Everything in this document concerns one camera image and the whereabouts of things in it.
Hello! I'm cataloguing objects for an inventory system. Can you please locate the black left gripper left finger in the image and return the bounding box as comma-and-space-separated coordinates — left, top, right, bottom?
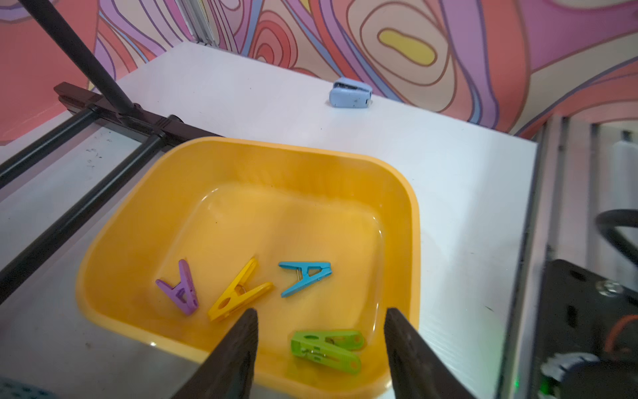
172, 309, 259, 399

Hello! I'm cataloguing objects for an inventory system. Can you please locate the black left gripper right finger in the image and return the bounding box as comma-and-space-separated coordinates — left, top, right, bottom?
384, 308, 474, 398

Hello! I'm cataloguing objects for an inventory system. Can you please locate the yellow clothespin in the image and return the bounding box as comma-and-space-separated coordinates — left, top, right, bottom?
207, 258, 274, 322

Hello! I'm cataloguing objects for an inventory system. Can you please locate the green clothespin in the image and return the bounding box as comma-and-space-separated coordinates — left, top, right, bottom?
290, 330, 366, 374

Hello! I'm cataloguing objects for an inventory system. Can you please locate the purple clothespin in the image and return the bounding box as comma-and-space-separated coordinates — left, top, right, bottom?
156, 259, 199, 316

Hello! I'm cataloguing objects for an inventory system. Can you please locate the yellow plastic tray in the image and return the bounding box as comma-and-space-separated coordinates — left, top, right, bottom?
76, 138, 421, 398

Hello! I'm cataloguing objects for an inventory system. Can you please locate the teal plastic basket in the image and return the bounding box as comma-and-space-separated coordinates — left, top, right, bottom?
0, 377, 57, 399

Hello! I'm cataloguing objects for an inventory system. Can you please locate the black clothes rack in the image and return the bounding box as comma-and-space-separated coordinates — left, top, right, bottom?
0, 0, 223, 305

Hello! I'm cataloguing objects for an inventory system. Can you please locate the blue clothespin on table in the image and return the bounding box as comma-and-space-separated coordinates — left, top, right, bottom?
328, 77, 373, 109

